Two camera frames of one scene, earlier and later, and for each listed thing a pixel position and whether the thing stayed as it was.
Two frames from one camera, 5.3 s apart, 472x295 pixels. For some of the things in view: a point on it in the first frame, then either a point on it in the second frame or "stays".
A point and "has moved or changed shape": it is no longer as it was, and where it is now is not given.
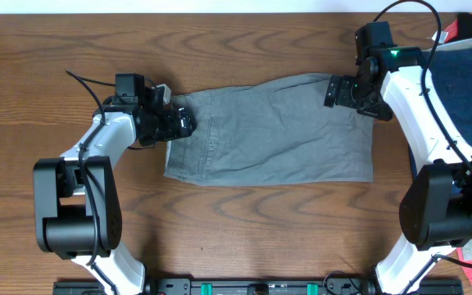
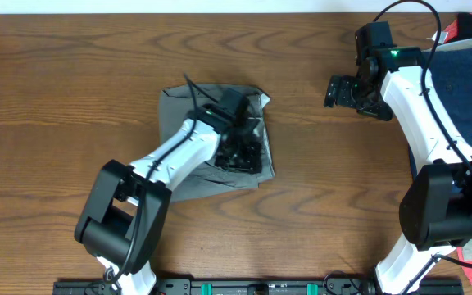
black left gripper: x=183 y=124 to x=241 y=155
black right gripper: x=334 y=92 stays
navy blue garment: x=466 y=77 stays
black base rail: x=323 y=286 stays
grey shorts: x=272 y=133 has moved or changed shape
